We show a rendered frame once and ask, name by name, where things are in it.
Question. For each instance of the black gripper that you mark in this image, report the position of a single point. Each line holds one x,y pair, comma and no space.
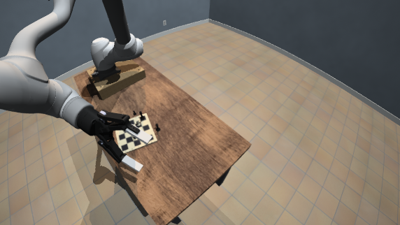
92,123

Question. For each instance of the black and cream chessboard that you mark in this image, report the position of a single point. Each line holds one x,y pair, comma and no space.
127,143

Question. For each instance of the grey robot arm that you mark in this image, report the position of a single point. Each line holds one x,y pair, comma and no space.
24,85

